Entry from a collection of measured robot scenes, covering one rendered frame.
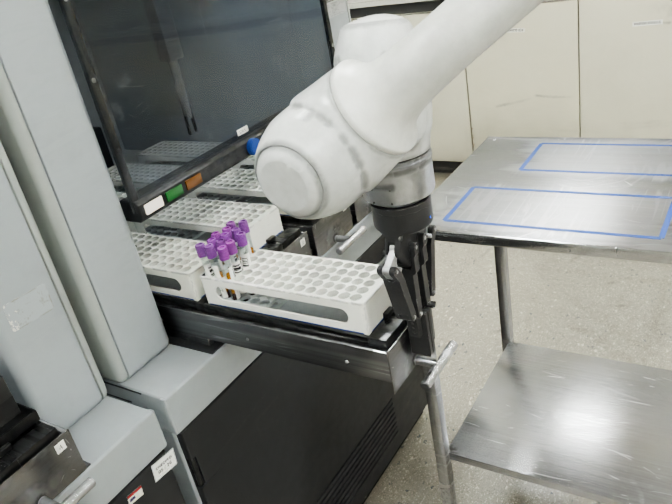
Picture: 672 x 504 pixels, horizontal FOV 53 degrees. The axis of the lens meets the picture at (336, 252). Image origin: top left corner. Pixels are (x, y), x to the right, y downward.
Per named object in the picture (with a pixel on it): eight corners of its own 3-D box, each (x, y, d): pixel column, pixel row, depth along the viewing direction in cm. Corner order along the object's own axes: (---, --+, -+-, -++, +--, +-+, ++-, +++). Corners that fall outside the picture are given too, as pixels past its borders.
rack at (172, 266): (82, 283, 123) (70, 254, 120) (122, 257, 130) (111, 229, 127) (200, 307, 107) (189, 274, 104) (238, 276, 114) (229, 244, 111)
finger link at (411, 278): (418, 240, 83) (413, 245, 82) (428, 315, 88) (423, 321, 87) (391, 237, 85) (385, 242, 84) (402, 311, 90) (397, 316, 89)
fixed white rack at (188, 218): (139, 244, 134) (129, 216, 131) (174, 222, 141) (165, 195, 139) (254, 261, 118) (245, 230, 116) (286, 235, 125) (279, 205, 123)
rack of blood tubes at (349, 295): (208, 309, 106) (197, 276, 103) (246, 278, 113) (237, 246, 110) (370, 343, 90) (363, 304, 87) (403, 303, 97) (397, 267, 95)
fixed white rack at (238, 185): (190, 211, 145) (182, 185, 142) (220, 192, 152) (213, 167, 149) (301, 222, 129) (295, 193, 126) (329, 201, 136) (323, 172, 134)
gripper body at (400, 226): (388, 179, 87) (398, 242, 91) (356, 207, 81) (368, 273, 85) (441, 182, 83) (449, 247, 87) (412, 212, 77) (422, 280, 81)
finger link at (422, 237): (394, 234, 86) (399, 228, 87) (406, 305, 91) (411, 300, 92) (421, 236, 84) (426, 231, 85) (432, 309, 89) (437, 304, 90)
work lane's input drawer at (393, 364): (74, 316, 127) (57, 276, 123) (128, 279, 137) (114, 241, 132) (424, 404, 88) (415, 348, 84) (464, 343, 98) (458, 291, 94)
